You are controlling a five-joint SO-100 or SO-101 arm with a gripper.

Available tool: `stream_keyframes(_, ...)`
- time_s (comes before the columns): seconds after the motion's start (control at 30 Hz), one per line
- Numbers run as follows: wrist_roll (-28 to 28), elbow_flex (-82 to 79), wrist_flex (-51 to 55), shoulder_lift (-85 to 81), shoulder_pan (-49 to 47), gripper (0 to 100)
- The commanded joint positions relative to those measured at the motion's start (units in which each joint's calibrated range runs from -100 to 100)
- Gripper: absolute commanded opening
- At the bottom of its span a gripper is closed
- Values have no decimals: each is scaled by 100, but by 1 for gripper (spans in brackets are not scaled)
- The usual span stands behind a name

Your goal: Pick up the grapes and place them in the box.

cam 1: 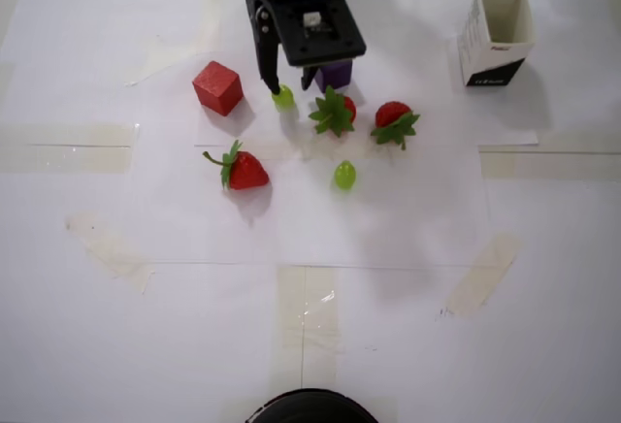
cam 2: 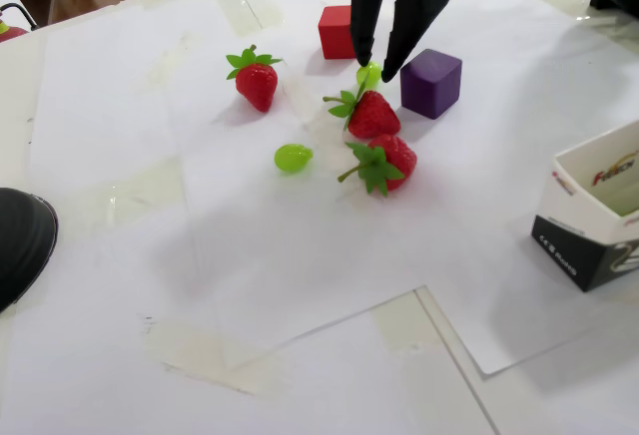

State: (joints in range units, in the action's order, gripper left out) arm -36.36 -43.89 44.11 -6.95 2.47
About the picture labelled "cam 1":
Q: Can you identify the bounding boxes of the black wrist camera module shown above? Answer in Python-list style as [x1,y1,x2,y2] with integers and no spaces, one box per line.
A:
[277,0,368,69]

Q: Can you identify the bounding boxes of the red wooden cube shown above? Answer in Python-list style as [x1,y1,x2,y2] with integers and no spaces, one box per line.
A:
[191,60,244,117]

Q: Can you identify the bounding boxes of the white paper sheet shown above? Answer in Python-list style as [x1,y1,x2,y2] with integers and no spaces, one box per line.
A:
[130,144,489,269]
[193,0,539,147]

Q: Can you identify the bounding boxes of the white and black cardboard box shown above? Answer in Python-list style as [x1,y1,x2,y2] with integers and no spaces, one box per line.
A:
[456,0,537,88]

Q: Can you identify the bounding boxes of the black round stand base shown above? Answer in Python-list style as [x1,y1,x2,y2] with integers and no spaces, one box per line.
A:
[245,386,379,423]

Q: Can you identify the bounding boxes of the purple wooden cube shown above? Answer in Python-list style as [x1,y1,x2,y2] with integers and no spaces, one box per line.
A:
[312,57,354,93]

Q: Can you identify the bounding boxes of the red plastic strawberry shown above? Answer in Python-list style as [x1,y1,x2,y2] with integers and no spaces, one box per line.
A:
[202,139,271,192]
[370,100,421,151]
[308,84,358,137]

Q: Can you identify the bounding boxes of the green plastic grape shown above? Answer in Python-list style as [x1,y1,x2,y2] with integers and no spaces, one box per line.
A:
[332,159,359,190]
[272,83,296,113]

